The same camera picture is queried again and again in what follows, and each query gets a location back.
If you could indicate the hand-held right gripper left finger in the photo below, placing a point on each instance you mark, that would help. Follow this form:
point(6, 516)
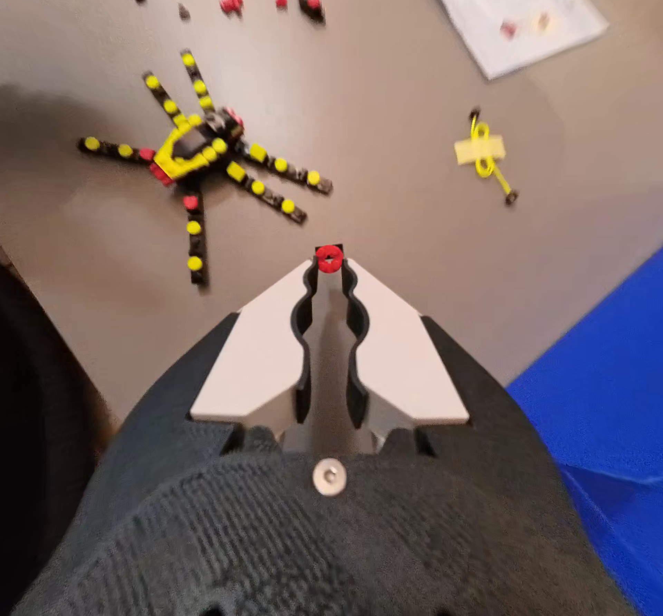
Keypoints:
point(248, 362)

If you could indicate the black yellow lego spider model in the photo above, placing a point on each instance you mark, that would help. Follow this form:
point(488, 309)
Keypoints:
point(178, 160)

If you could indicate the blue plastic bin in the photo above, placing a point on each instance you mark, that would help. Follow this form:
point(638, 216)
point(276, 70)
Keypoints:
point(611, 367)

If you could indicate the lego instruction booklet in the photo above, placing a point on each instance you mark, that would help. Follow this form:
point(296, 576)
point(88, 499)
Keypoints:
point(518, 5)

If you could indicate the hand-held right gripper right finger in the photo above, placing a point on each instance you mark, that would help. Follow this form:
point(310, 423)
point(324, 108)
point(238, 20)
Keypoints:
point(409, 362)

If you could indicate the person's dark knit sweater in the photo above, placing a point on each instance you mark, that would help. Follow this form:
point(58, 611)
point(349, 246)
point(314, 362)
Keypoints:
point(31, 419)

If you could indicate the black and red lego piece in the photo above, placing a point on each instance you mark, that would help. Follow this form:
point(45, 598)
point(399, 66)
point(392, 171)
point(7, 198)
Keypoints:
point(313, 3)

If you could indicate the red round lego piece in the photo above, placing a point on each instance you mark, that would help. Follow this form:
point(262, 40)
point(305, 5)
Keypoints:
point(329, 260)

